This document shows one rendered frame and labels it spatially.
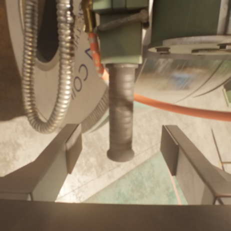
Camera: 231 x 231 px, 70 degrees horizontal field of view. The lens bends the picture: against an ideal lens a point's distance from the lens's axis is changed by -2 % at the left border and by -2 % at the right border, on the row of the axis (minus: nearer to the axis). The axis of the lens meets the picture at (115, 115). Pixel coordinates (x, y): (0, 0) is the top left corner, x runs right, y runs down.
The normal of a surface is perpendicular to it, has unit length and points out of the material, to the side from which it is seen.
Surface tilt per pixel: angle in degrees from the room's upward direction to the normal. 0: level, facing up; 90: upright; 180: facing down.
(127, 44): 58
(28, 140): 0
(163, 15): 109
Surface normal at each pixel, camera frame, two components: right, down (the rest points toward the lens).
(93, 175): 0.61, -0.21
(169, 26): -0.87, 0.15
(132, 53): -0.20, 0.29
